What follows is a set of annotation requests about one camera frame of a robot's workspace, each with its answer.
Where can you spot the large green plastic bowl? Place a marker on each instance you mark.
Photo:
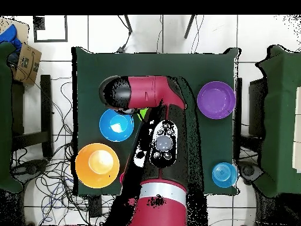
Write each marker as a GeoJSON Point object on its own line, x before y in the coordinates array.
{"type": "Point", "coordinates": [143, 113]}

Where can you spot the purple plastic bowl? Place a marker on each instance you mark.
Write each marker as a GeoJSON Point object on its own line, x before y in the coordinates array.
{"type": "Point", "coordinates": [216, 100]}

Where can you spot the small blue plastic bowl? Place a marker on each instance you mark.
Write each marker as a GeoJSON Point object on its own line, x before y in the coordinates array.
{"type": "Point", "coordinates": [224, 175]}

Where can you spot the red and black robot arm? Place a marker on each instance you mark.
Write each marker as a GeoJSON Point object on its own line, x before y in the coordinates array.
{"type": "Point", "coordinates": [148, 91]}

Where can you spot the large blue plastic bowl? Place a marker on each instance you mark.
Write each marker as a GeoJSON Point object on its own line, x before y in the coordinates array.
{"type": "Point", "coordinates": [116, 127]}

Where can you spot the pink plastic cup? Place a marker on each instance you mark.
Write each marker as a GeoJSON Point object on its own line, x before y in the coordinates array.
{"type": "Point", "coordinates": [121, 177]}

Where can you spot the dark green tablecloth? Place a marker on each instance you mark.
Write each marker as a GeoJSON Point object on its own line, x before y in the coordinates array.
{"type": "Point", "coordinates": [152, 63]}

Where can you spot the yellow plastic bowl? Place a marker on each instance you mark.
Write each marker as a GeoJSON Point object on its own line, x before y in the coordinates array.
{"type": "Point", "coordinates": [97, 164]}

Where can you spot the black power strip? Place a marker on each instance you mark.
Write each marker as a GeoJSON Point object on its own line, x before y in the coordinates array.
{"type": "Point", "coordinates": [94, 206]}

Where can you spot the black bench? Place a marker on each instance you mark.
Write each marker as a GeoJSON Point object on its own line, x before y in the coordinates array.
{"type": "Point", "coordinates": [45, 113]}

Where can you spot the grey base with black knob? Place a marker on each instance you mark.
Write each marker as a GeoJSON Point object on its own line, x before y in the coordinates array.
{"type": "Point", "coordinates": [33, 168]}

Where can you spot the green cloth on side table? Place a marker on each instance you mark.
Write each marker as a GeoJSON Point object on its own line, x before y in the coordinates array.
{"type": "Point", "coordinates": [279, 94]}
{"type": "Point", "coordinates": [4, 117]}

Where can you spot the cardboard box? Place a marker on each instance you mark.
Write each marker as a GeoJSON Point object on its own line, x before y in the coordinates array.
{"type": "Point", "coordinates": [28, 63]}

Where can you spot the blue cloth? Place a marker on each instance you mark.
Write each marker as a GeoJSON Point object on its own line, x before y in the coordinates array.
{"type": "Point", "coordinates": [10, 35]}

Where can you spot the black square frame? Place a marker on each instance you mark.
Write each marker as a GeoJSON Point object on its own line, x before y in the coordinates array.
{"type": "Point", "coordinates": [50, 40]}

